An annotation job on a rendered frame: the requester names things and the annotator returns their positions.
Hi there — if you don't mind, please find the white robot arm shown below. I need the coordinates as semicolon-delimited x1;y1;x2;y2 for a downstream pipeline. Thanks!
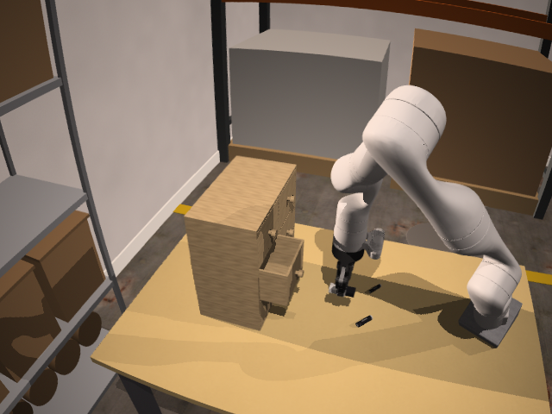
331;85;522;329

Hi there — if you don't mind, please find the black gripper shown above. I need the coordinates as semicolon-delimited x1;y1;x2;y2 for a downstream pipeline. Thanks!
332;243;365;297

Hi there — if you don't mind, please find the light wooden chest of drawers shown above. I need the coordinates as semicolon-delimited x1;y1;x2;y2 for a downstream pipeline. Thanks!
184;156;297;331

